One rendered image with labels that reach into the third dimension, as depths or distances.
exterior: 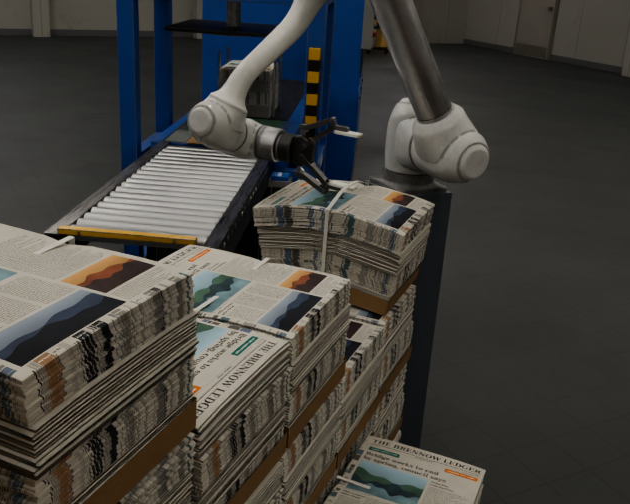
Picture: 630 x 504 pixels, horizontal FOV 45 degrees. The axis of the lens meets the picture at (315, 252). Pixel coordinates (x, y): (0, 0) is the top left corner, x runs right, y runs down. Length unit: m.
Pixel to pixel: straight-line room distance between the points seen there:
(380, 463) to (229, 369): 0.69
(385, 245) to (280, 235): 0.28
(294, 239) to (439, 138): 0.49
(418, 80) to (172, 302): 1.29
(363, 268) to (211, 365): 0.78
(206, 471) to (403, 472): 0.74
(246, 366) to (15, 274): 0.40
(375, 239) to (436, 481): 0.57
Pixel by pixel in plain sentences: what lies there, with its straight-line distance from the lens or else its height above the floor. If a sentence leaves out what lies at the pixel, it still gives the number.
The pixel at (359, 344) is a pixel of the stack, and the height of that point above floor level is 0.83.
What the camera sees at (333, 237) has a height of 1.01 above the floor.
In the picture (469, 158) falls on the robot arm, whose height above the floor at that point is 1.17.
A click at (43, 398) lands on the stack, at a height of 1.26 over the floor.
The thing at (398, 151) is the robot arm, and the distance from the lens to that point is 2.29.
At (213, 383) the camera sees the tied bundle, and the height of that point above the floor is 1.06.
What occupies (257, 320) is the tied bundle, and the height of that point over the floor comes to 1.06.
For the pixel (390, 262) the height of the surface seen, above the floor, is 0.98.
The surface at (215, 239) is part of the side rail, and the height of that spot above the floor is 0.80.
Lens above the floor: 1.64
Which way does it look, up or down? 21 degrees down
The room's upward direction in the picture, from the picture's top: 4 degrees clockwise
